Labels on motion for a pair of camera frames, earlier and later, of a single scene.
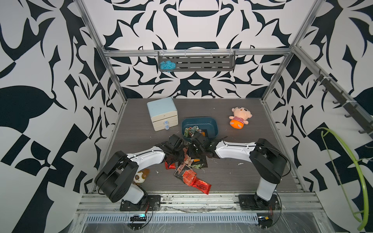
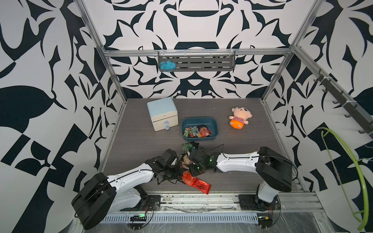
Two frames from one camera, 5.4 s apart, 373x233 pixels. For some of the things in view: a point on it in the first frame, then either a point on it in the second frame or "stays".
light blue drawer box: [163, 112] stays
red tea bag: [201, 185] stays
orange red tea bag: [188, 176] stays
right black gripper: [198, 156] to [192, 173]
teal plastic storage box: [210, 124] stays
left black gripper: [181, 155] to [177, 166]
